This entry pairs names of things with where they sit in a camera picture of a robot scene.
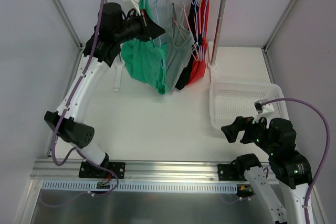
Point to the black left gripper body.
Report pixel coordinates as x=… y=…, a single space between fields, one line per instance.
x=143 y=28

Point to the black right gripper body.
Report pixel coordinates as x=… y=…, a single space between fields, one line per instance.
x=247 y=130

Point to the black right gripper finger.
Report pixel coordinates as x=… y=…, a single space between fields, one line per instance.
x=241 y=121
x=231 y=131

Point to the grey tank top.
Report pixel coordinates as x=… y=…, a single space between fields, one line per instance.
x=179 y=42

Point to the green tank top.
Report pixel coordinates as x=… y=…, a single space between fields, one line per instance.
x=146 y=62

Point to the pink wire hanger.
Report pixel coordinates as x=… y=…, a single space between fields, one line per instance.
x=184 y=21

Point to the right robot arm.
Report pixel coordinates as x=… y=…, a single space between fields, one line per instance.
x=277 y=139

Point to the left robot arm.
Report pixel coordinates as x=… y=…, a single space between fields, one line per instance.
x=113 y=28

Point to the red tank top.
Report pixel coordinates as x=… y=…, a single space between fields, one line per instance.
x=199 y=66

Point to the white plastic basket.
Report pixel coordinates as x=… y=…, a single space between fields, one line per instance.
x=228 y=100

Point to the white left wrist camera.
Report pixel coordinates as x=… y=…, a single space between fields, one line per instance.
x=132 y=4

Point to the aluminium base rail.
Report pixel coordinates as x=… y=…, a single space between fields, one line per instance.
x=135 y=171

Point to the aluminium frame post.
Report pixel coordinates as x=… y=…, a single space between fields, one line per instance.
x=66 y=21

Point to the white slotted cable duct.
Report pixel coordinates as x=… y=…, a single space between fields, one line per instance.
x=157 y=187

